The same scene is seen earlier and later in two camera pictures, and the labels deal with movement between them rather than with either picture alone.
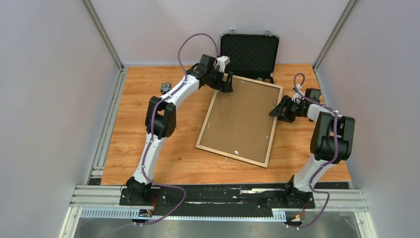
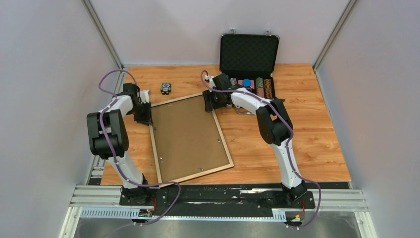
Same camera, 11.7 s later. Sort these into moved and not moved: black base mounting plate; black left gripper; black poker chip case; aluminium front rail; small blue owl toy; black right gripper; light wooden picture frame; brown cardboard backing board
Moved: black right gripper; black left gripper; brown cardboard backing board; light wooden picture frame
Not moved: small blue owl toy; black poker chip case; black base mounting plate; aluminium front rail
